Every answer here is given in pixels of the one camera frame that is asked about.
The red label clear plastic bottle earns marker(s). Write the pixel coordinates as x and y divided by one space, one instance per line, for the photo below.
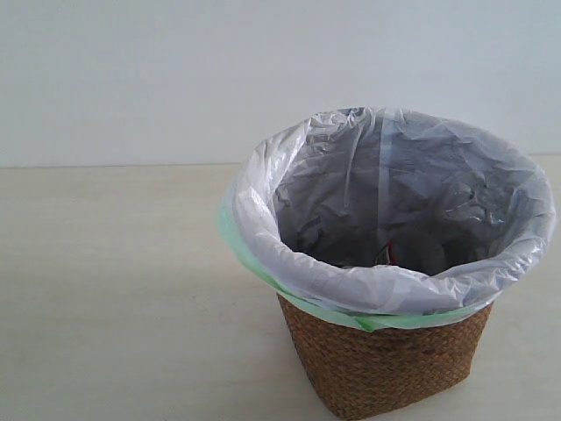
457 227

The white and green bin liner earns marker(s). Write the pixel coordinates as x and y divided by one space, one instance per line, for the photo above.
314 204

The woven wicker waste basket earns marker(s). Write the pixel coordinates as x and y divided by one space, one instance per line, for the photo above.
359 374

